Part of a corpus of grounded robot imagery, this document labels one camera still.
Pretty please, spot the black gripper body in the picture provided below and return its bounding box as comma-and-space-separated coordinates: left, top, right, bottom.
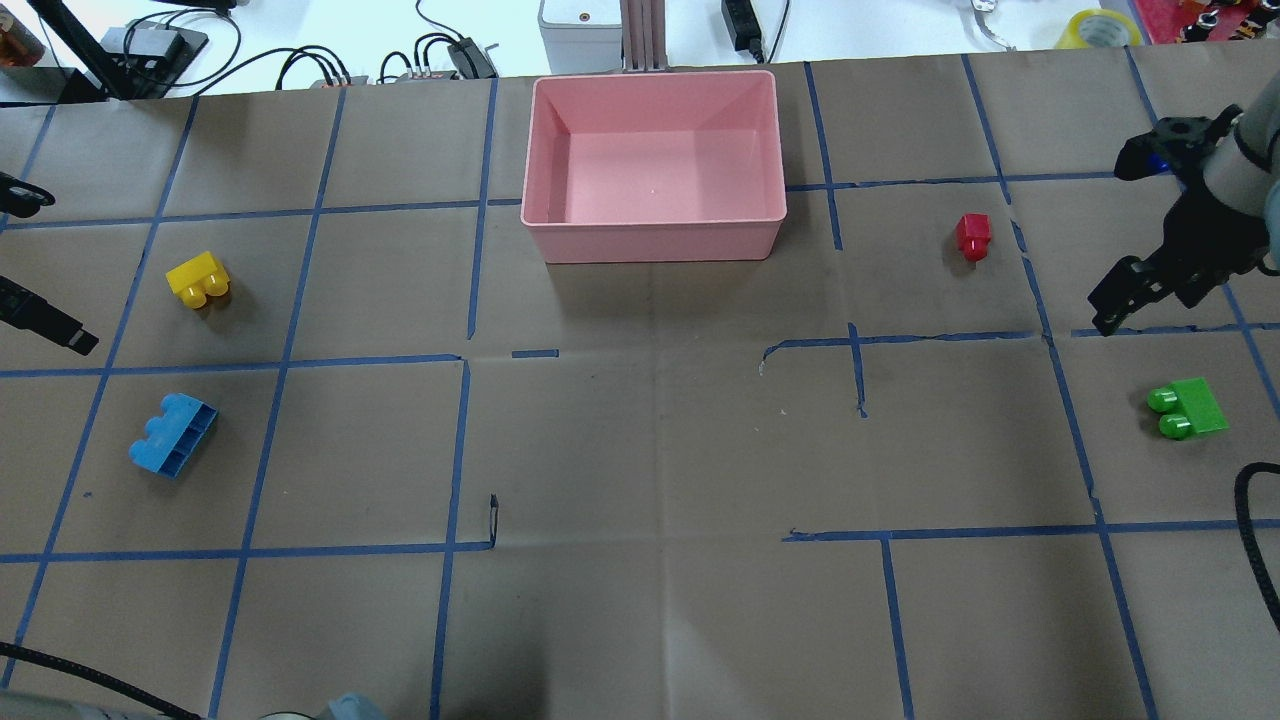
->
1149, 186, 1268, 307

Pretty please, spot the green toy block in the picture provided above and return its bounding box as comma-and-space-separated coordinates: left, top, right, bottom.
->
1146, 377, 1230, 441

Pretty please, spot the blue toy block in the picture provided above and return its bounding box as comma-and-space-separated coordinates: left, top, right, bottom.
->
128, 393, 218, 480

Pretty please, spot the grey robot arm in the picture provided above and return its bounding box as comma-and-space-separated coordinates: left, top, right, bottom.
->
1088, 79, 1277, 336

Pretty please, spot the pink plastic box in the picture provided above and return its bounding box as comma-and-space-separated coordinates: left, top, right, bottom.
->
520, 70, 788, 265

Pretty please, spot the red toy block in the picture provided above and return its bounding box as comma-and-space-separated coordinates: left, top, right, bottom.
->
954, 213, 993, 263

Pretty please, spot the yellow toy block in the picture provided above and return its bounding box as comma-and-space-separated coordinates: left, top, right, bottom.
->
165, 251, 230, 310

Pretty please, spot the yellow tape roll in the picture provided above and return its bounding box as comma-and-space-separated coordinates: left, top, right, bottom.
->
1053, 8, 1143, 50

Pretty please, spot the black power adapter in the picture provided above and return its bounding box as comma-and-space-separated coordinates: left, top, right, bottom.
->
719, 0, 763, 61

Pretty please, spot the white square device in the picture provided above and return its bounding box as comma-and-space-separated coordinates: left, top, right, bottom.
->
538, 1, 622, 76

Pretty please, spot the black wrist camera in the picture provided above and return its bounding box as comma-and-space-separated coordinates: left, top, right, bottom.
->
1114, 104, 1244, 184

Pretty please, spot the aluminium frame post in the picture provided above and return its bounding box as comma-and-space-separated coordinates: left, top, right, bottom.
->
620, 0, 669, 73

